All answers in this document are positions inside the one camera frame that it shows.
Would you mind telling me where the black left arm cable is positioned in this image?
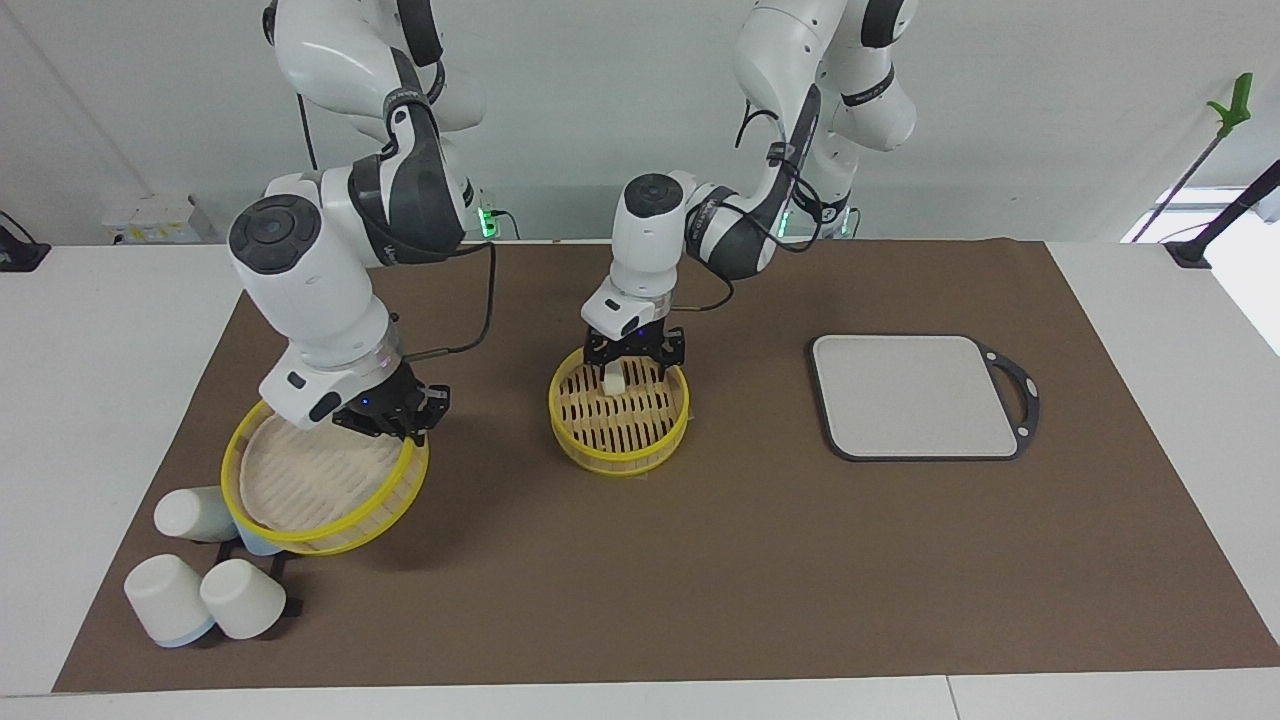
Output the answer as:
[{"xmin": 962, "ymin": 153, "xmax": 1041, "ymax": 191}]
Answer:
[{"xmin": 672, "ymin": 100, "xmax": 833, "ymax": 313}]

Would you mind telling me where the grey cutting board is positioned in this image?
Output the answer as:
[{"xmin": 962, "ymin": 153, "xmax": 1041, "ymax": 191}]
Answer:
[{"xmin": 810, "ymin": 333, "xmax": 1041, "ymax": 463}]

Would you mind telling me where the yellow bamboo steamer basket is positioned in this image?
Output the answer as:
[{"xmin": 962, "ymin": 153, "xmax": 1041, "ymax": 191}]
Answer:
[{"xmin": 548, "ymin": 345, "xmax": 691, "ymax": 476}]

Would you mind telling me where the black cup rack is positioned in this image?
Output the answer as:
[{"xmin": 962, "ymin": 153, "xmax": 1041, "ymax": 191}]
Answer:
[{"xmin": 205, "ymin": 540, "xmax": 306, "ymax": 641}]

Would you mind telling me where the green tipped pole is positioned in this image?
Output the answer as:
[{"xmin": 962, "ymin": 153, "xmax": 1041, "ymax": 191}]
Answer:
[{"xmin": 1130, "ymin": 72, "xmax": 1256, "ymax": 241}]

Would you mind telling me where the yellow bamboo steamer lid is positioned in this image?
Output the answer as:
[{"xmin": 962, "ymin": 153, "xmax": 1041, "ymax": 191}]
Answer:
[{"xmin": 220, "ymin": 398, "xmax": 431, "ymax": 556}]

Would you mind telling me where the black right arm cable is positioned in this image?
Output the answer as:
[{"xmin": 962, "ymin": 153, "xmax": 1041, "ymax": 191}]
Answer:
[{"xmin": 400, "ymin": 240, "xmax": 498, "ymax": 363}]

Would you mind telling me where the black table clamp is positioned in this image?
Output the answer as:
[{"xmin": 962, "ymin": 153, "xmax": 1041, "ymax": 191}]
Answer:
[{"xmin": 0, "ymin": 210, "xmax": 51, "ymax": 273}]

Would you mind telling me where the brown table mat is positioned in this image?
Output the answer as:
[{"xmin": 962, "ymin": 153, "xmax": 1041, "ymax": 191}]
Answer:
[{"xmin": 52, "ymin": 238, "xmax": 1280, "ymax": 693}]

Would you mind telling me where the white plastic cup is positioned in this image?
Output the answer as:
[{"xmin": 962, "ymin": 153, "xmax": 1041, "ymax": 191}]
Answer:
[
  {"xmin": 200, "ymin": 558, "xmax": 288, "ymax": 641},
  {"xmin": 124, "ymin": 554, "xmax": 217, "ymax": 648},
  {"xmin": 154, "ymin": 486, "xmax": 237, "ymax": 543}
]

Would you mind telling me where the white power strip box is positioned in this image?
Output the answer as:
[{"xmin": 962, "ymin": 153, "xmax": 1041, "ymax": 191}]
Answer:
[{"xmin": 100, "ymin": 193, "xmax": 216, "ymax": 244}]

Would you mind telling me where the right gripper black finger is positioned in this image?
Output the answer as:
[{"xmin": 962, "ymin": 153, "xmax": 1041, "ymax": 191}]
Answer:
[
  {"xmin": 332, "ymin": 400, "xmax": 406, "ymax": 441},
  {"xmin": 405, "ymin": 383, "xmax": 451, "ymax": 447}
]

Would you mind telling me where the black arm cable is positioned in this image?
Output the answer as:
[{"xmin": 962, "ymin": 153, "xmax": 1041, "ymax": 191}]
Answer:
[
  {"xmin": 400, "ymin": 240, "xmax": 498, "ymax": 363},
  {"xmin": 672, "ymin": 100, "xmax": 833, "ymax": 313}
]

